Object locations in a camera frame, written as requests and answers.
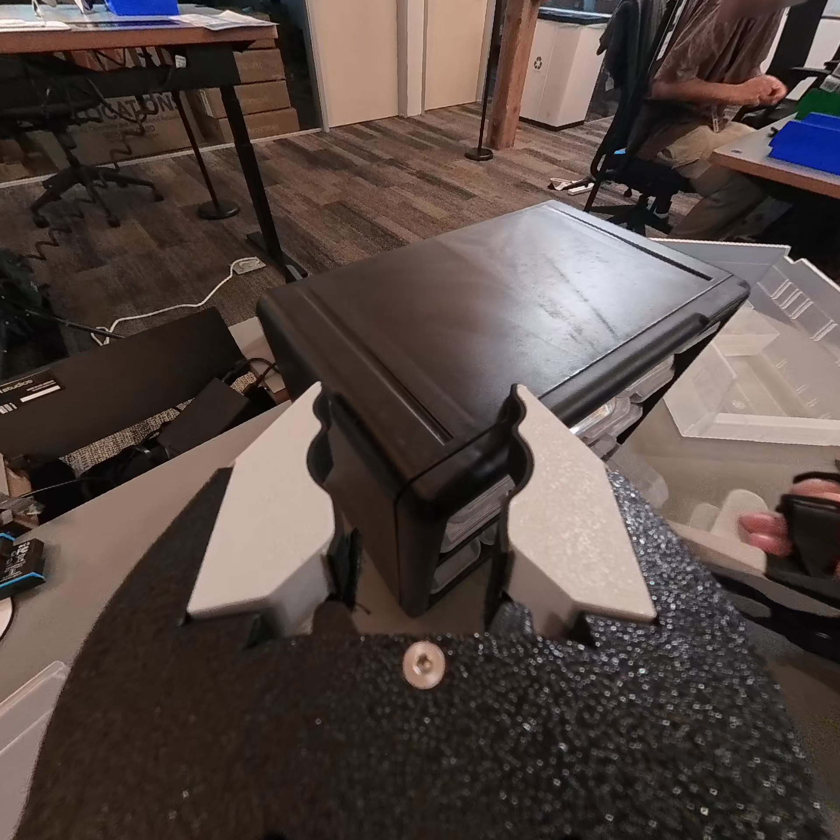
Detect black blue camera battery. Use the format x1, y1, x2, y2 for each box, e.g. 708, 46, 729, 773
0, 533, 46, 601

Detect white power cable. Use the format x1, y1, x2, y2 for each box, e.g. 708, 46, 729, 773
91, 262, 240, 345

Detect wooden desk black legs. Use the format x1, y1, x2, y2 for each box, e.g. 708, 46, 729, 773
0, 10, 309, 283

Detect clear plastic drawer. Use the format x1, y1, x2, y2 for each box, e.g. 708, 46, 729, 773
682, 489, 788, 575

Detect black office chair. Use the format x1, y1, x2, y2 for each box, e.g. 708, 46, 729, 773
584, 0, 697, 234
0, 79, 165, 227

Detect wooden post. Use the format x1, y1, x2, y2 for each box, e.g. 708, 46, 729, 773
486, 0, 542, 151

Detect person's right hand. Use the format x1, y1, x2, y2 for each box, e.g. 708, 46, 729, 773
738, 478, 840, 559

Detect clear plastic storage bin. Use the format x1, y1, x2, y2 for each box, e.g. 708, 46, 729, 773
656, 239, 840, 447
0, 659, 70, 834

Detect white recycling bin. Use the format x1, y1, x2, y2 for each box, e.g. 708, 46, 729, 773
518, 7, 611, 130

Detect black stanchion pole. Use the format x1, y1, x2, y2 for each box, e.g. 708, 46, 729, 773
174, 88, 241, 221
465, 0, 503, 161

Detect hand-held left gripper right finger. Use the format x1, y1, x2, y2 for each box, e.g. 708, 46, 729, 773
502, 384, 658, 637

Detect green plastic bin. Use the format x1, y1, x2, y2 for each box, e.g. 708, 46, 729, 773
794, 85, 840, 122

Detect black tripod stand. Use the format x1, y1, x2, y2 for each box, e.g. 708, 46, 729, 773
0, 246, 126, 368

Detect black power adapter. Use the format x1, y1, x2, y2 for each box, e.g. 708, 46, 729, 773
161, 377, 250, 454

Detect black drawer cabinet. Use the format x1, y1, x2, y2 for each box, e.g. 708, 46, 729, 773
256, 200, 751, 618

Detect stack of cardboard boxes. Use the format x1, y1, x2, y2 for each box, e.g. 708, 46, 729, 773
39, 39, 303, 165

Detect black labelled cardboard box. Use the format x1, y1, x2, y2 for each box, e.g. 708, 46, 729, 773
0, 308, 247, 460

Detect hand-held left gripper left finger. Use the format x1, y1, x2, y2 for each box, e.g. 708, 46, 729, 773
185, 382, 340, 639

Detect white paper sheets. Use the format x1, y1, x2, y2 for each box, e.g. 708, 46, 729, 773
174, 10, 280, 32

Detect grey top desk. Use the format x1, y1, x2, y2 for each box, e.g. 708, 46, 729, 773
712, 115, 840, 201

